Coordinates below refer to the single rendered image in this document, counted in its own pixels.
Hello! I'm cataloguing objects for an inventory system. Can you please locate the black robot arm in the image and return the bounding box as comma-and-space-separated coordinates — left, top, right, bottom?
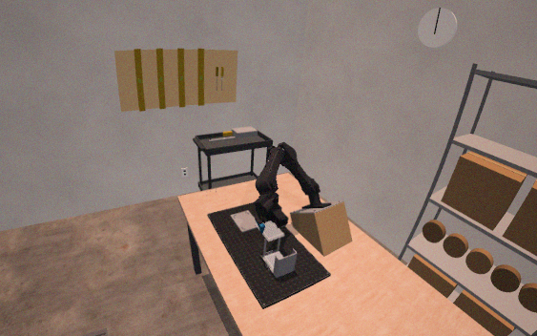
255, 142, 332, 228

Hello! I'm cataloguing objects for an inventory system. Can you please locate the white well plate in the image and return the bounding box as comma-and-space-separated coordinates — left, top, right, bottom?
262, 221, 284, 242
263, 251, 283, 271

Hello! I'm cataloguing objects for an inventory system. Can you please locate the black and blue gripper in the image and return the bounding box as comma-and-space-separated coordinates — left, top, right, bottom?
255, 215, 275, 234

